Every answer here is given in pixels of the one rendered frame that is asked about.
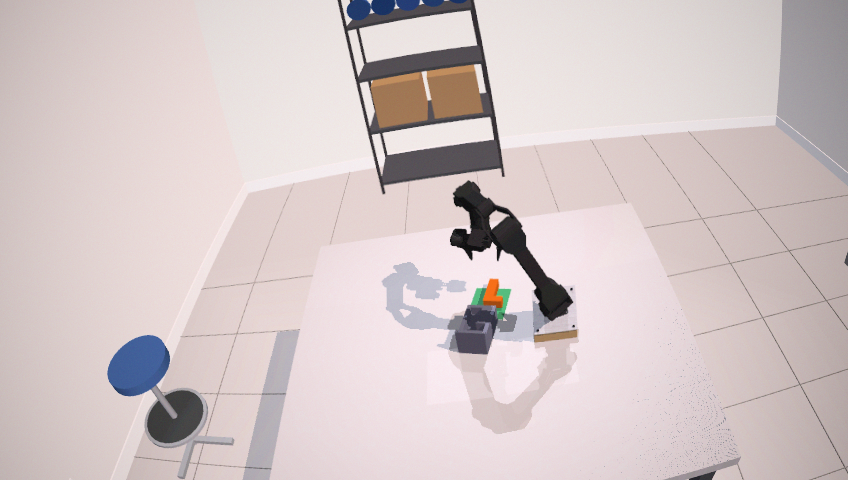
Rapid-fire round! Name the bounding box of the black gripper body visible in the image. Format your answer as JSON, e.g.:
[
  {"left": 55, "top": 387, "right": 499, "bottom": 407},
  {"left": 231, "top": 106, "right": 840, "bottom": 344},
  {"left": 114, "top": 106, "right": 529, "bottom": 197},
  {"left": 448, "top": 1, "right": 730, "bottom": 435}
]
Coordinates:
[{"left": 450, "top": 216, "right": 491, "bottom": 246}]

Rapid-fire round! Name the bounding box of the orange l-shaped part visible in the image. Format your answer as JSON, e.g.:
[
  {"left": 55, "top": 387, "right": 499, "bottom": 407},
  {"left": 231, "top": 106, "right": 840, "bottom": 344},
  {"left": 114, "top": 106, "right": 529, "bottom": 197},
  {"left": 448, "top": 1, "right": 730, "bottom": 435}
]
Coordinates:
[{"left": 483, "top": 279, "right": 503, "bottom": 308}]

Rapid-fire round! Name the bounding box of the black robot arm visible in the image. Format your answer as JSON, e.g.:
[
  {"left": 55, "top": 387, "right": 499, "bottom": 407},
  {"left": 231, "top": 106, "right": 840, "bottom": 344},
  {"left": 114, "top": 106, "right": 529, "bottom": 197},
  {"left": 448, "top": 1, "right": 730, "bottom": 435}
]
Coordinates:
[{"left": 453, "top": 180, "right": 574, "bottom": 322}]

